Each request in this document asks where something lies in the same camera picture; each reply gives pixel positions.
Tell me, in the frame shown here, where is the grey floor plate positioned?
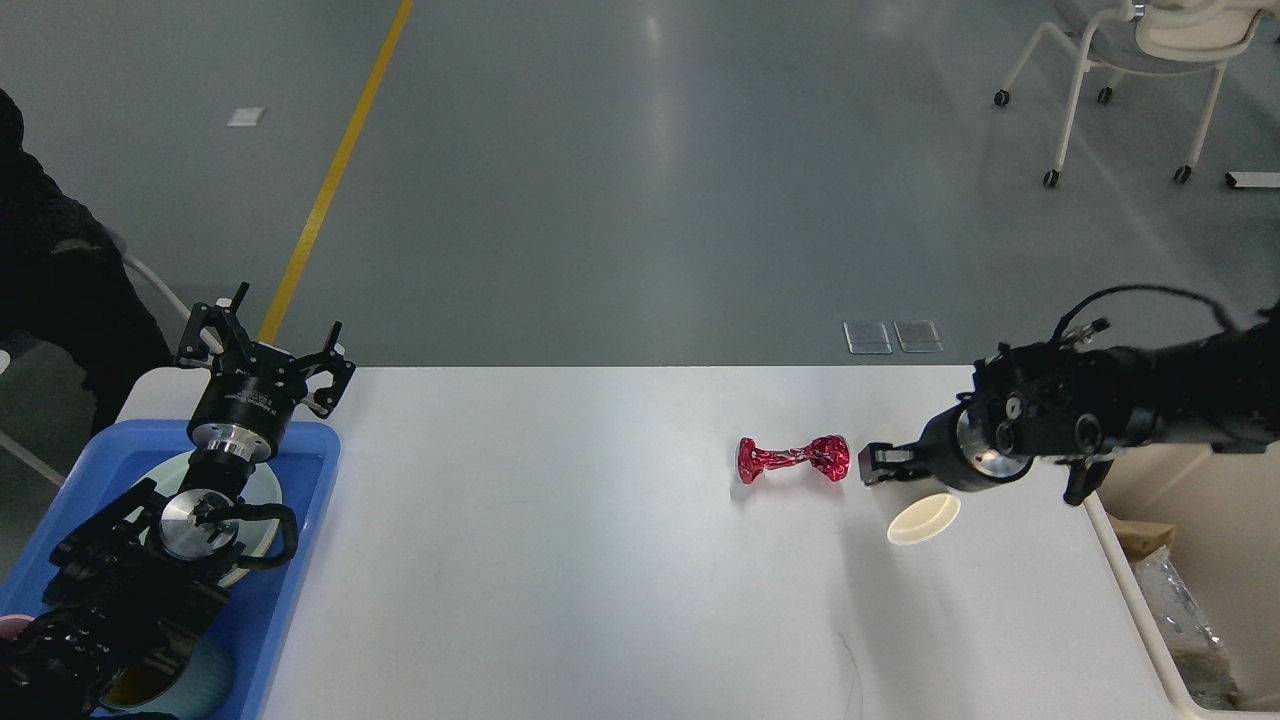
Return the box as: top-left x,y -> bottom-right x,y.
893,320 -> 945,354
842,322 -> 893,356

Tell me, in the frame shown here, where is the white bar on floor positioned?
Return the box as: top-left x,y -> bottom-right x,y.
1224,170 -> 1280,191

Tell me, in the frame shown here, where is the grey floor plate left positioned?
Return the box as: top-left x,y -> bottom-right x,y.
842,322 -> 893,356

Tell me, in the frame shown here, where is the aluminium foil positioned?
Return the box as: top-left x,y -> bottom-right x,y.
1133,544 -> 1240,710

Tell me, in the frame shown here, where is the green plate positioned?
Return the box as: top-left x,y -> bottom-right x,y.
145,450 -> 283,585

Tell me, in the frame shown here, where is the blue plastic tray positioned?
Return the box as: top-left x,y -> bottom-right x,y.
0,419 -> 342,720

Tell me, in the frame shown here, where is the pink mug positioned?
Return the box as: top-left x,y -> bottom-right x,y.
0,614 -> 35,642

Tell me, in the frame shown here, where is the white rolling chair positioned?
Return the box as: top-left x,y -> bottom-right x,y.
993,1 -> 1277,190

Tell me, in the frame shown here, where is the brown paper bag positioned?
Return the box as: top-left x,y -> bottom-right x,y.
1107,514 -> 1178,565

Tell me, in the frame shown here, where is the grey floor plate right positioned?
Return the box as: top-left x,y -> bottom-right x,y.
893,320 -> 945,354

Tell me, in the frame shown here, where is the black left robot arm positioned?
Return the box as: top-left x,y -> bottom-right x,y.
3,284 -> 356,719

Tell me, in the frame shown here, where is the red foil candy wrapper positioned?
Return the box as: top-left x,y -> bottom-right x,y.
736,436 -> 852,486

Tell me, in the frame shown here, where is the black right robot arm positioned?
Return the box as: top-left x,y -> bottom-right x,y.
858,300 -> 1279,506

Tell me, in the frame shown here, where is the white chair left edge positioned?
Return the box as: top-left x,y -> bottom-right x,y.
0,250 -> 196,491

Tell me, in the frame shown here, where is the person in black clothes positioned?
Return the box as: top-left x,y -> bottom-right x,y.
1,94 -> 172,434

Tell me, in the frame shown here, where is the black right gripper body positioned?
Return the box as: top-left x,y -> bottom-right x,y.
918,404 -> 1032,493

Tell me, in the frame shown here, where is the white paper cup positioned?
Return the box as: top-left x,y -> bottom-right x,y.
872,478 -> 963,546

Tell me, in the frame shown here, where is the white floor tag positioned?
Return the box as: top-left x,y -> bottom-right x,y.
227,108 -> 268,128

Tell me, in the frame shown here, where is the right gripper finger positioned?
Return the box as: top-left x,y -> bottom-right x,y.
858,442 -> 931,487

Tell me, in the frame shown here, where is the cream plastic bin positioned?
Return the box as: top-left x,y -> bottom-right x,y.
1084,445 -> 1279,719

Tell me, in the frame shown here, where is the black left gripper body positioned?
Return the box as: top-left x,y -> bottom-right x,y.
187,345 -> 302,462

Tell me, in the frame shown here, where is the teal mug yellow inside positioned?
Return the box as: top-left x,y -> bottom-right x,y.
99,638 -> 236,719

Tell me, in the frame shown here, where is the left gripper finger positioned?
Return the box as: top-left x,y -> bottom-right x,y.
174,282 -> 253,375
294,322 -> 356,418

